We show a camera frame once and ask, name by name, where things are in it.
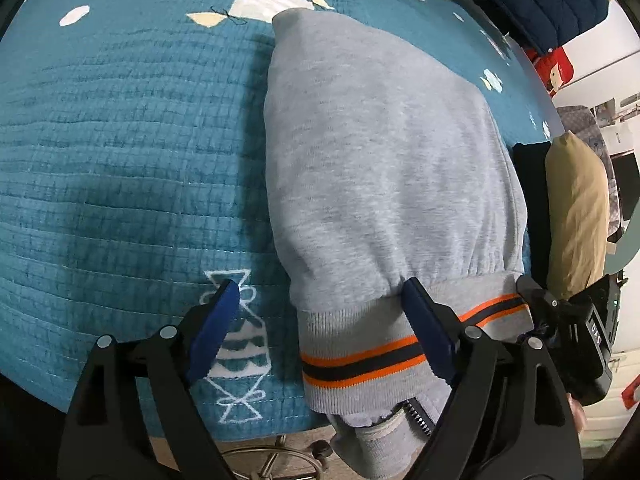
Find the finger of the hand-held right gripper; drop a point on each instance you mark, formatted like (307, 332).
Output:
(540, 300)

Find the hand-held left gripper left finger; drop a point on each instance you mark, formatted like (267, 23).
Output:
(215, 330)

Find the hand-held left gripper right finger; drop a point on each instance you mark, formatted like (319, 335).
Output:
(430, 330)

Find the grey zip jacket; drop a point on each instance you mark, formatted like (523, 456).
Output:
(380, 160)

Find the person's right hand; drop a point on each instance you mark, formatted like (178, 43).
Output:
(576, 412)

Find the tan cushion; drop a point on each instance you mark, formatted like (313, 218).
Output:
(575, 210)

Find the metal swivel chair base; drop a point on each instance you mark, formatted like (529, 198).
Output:
(280, 455)

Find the teal quilted bed cover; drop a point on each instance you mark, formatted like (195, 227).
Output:
(125, 160)

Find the red doll toy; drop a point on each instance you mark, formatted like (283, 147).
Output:
(562, 67)

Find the yellow and navy puffer jacket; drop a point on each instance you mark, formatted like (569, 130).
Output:
(540, 0)

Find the mint green bunk bed frame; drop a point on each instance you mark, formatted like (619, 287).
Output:
(627, 250)

